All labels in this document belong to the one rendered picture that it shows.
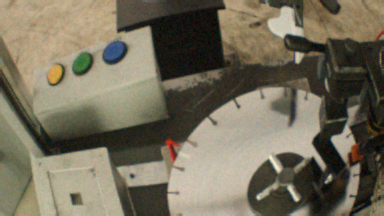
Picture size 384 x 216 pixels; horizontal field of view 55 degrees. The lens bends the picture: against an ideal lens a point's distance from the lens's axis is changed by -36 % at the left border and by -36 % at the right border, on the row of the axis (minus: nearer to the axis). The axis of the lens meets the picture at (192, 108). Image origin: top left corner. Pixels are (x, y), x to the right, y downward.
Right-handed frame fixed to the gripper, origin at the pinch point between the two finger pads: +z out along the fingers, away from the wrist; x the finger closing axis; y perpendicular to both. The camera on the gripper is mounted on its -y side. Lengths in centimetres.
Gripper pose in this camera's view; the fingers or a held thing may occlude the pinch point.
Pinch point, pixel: (299, 60)
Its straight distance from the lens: 75.2
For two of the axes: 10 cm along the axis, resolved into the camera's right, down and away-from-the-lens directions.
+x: -1.7, 1.2, -9.8
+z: -1.0, 9.8, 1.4
